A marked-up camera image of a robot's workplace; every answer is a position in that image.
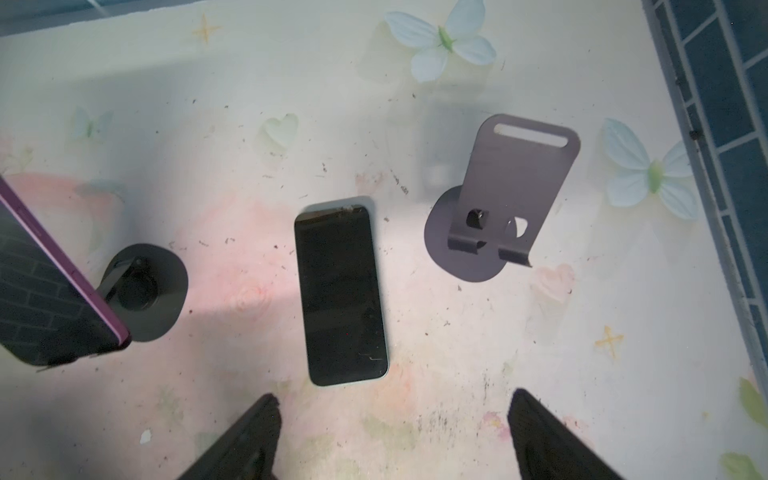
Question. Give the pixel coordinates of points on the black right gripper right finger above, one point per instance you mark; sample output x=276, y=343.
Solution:
x=545, y=448

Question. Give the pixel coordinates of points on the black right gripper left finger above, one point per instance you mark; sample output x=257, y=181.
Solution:
x=247, y=450

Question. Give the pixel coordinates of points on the black phone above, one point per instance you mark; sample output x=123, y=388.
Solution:
x=341, y=304

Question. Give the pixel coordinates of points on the purple metal phone stand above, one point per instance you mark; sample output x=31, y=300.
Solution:
x=516, y=169

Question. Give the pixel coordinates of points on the black back phone stand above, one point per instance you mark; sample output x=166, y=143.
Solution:
x=145, y=286

